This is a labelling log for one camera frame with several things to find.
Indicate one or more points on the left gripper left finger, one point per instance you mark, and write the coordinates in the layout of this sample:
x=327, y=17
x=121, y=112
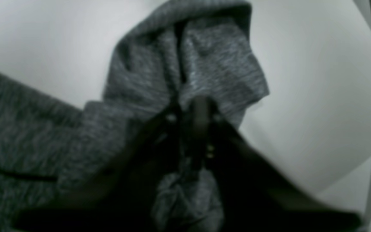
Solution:
x=130, y=189

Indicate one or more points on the dark grey t-shirt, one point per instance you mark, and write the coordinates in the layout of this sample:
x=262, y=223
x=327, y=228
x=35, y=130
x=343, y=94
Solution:
x=184, y=49

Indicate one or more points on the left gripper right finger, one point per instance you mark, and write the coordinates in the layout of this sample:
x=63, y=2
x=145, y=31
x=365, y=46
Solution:
x=255, y=195

